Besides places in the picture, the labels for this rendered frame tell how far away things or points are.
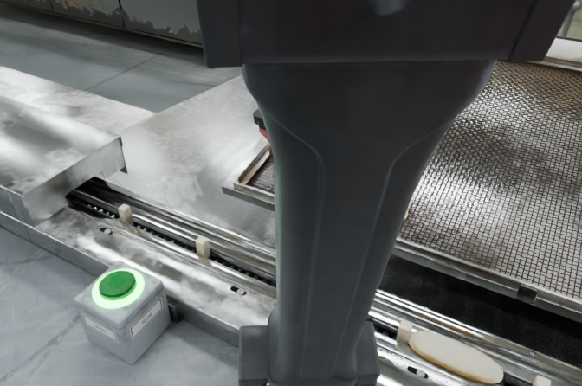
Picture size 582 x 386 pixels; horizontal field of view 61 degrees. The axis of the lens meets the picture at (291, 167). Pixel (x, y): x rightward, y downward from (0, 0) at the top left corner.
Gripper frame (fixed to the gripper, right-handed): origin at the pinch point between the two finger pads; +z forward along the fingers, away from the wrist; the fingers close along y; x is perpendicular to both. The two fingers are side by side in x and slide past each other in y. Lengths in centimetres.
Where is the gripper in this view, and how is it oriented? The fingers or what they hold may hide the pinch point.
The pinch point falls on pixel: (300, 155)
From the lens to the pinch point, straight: 68.0
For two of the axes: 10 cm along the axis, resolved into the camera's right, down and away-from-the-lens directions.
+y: -5.4, 5.9, -6.0
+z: 0.8, 7.5, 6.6
